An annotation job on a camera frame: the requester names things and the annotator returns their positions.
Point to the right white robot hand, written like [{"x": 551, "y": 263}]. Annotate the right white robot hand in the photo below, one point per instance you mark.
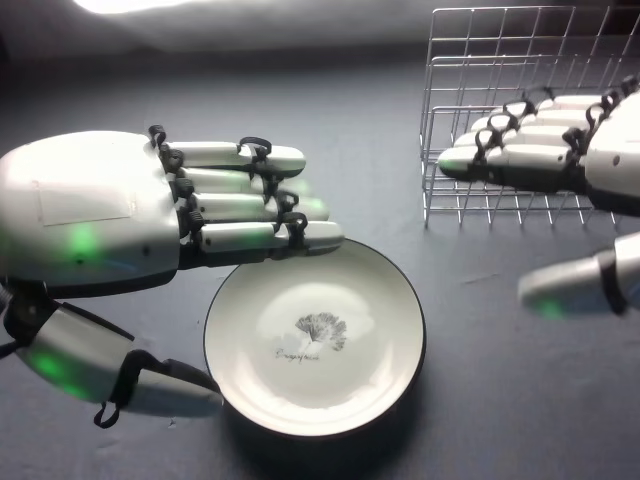
[{"x": 540, "y": 150}]

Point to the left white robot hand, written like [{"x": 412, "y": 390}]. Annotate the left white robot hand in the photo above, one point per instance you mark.
[{"x": 85, "y": 210}]

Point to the white plate with black rim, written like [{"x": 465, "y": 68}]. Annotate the white plate with black rim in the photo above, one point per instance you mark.
[
  {"x": 325, "y": 464},
  {"x": 310, "y": 380}
]

